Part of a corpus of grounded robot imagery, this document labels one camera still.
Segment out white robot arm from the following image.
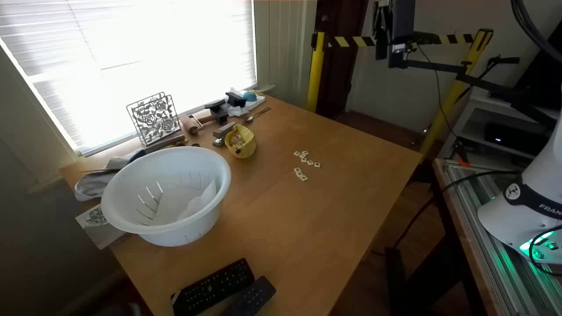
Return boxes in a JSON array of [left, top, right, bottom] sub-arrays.
[[478, 121, 562, 265]]

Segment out yellow cup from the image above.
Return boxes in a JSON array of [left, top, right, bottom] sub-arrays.
[[225, 124, 256, 158]]

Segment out metal spoon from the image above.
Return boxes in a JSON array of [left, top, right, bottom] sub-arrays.
[[211, 105, 272, 140]]

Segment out black clamp tool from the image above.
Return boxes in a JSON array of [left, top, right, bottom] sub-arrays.
[[207, 91, 246, 124]]

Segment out white plastic colander bowl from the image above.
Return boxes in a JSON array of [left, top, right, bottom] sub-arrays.
[[102, 147, 232, 247]]

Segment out clear maze cube puzzle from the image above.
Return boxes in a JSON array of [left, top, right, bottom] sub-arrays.
[[126, 91, 181, 145]]

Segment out small black remote control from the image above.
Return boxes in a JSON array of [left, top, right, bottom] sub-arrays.
[[221, 275, 276, 316]]

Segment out large black remote control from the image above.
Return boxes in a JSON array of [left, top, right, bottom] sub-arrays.
[[172, 258, 255, 316]]

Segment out grey cloth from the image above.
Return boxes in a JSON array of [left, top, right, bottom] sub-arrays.
[[74, 156, 128, 201]]

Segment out white patterned card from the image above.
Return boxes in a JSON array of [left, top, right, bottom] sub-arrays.
[[75, 205, 123, 249]]

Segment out white shelf unit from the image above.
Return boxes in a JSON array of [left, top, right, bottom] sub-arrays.
[[439, 93, 551, 168]]

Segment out yellow black striped barrier stand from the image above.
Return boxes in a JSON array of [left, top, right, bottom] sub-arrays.
[[306, 28, 493, 156]]

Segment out black camera on stand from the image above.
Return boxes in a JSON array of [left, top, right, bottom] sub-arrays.
[[372, 0, 414, 68]]

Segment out black cable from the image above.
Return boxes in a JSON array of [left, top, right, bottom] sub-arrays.
[[392, 168, 523, 251]]

